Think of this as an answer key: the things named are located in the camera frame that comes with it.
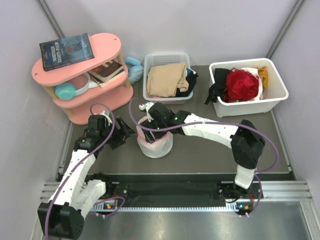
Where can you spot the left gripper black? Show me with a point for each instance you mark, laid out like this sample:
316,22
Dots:
124,132

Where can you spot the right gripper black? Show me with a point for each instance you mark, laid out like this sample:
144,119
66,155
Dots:
149,138

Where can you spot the pink white mesh laundry bag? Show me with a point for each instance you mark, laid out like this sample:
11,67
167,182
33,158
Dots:
159,148

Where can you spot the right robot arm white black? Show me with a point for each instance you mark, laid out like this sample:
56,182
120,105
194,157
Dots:
246,145

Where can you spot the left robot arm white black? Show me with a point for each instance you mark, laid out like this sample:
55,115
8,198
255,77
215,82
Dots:
63,215

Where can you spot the black bra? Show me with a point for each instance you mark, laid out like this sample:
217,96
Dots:
218,88

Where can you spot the red lace bra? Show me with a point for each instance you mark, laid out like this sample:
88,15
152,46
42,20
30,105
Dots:
241,86

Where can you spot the pink three-tier shelf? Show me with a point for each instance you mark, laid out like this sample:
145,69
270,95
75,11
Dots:
106,47

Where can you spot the beige folded garment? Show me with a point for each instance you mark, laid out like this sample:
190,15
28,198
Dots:
164,80

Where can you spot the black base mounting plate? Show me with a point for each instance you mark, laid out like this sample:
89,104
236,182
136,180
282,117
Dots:
178,190

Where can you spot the light blue headphones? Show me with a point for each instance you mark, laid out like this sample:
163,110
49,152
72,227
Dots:
135,69

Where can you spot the brown book on shelf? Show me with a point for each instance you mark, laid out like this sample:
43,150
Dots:
107,73

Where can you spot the teal white headphones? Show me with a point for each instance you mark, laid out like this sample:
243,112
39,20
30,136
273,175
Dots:
67,91

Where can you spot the black garment in basket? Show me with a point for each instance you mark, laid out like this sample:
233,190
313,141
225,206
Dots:
191,78

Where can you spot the grey perforated plastic basket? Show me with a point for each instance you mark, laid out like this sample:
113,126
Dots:
159,59

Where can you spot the dark blue hardcover book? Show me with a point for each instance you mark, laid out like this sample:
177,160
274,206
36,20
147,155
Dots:
66,51

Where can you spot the white garment in bin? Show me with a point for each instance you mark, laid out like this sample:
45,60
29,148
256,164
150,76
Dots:
254,72

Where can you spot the mustard yellow garment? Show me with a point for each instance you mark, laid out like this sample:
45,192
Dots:
263,74

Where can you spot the white plastic bin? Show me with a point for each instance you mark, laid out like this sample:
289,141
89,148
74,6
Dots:
275,93

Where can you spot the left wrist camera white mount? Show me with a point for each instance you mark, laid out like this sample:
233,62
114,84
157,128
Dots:
106,113

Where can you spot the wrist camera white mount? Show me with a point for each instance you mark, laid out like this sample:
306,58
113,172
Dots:
145,107
106,113

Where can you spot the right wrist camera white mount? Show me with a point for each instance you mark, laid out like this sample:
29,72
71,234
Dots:
145,107

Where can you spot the aluminium rail with cable duct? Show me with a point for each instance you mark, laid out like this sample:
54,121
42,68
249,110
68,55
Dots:
273,191

